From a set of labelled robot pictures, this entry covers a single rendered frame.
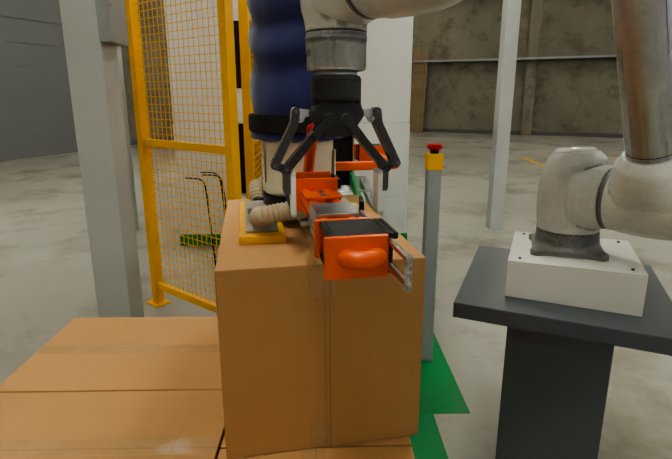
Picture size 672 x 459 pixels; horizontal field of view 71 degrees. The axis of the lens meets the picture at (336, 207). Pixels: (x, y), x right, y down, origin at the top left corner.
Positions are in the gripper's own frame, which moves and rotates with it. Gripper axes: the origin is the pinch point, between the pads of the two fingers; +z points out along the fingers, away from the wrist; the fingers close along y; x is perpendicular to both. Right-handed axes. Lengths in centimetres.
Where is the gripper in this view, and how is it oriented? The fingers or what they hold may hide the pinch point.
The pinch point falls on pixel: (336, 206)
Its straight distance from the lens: 75.0
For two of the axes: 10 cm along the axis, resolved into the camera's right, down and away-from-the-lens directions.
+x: 1.9, 2.3, -9.6
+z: 0.0, 9.7, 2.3
